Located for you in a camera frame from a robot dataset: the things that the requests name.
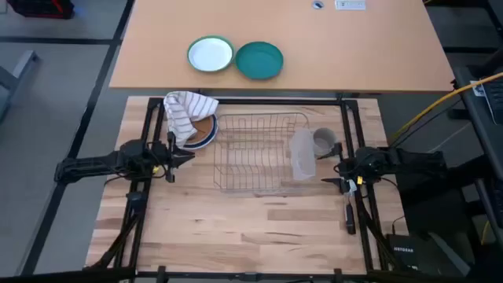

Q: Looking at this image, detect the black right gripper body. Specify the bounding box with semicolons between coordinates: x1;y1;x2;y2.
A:
340;143;369;184

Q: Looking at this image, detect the clear plastic utensil holder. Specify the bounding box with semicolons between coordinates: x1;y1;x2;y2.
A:
289;128;318;182

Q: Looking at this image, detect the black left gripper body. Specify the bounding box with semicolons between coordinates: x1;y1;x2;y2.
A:
148;131;176;184

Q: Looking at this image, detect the black and red toolbox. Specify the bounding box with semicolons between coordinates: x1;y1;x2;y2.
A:
6;0;75;20

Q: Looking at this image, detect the black Netgear router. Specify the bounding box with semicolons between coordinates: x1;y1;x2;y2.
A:
387;233;420;269

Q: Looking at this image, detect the long yellow cable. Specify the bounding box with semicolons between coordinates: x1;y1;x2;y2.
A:
392;72;503;138

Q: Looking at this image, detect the light brown desk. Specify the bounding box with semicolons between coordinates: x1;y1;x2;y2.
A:
108;0;456;94

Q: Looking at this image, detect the white paper tag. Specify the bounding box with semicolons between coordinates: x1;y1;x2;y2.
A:
469;79;488;98

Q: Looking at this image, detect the white red-striped dish towel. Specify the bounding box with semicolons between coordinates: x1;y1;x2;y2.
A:
163;90;220;149

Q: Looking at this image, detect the metal wire dish rack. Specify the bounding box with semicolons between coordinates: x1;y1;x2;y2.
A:
212;112;315;194

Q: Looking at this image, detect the brown wooden plate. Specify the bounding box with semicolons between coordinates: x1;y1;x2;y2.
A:
184;116;216;145

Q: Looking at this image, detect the grey metal bench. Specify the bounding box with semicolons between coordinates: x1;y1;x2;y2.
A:
0;50;40;123

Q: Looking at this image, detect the grey mug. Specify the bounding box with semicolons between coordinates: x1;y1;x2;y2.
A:
312;127;339;157

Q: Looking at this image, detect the black metal table frame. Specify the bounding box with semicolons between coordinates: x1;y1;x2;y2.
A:
84;96;398;283

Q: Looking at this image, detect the white power strip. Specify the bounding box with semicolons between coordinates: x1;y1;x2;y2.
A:
334;0;367;11

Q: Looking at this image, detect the black keyboard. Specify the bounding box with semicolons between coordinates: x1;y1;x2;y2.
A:
481;80;503;127

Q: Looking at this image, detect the dish brush with black handle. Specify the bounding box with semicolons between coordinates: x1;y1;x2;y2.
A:
343;178;358;236

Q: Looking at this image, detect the short yellow cable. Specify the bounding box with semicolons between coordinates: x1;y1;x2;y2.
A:
479;219;492;247

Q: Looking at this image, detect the dark grey side table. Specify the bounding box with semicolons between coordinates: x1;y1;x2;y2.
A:
451;64;503;244

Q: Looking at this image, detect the white plate with green rim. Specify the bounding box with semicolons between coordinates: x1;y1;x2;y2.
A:
186;35;236;73

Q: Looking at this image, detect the blue patterned plate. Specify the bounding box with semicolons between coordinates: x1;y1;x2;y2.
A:
182;113;219;151

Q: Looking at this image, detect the teal green plate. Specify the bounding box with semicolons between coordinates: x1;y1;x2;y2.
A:
234;41;285;80

